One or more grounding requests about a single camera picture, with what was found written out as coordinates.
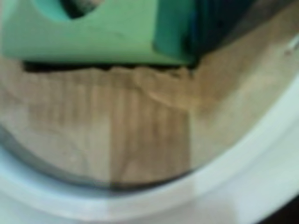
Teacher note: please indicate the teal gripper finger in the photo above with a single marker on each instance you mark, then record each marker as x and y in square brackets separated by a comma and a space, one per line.
[215, 21]

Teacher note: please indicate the light green U-shaped block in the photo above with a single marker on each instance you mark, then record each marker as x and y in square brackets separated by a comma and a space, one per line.
[93, 37]

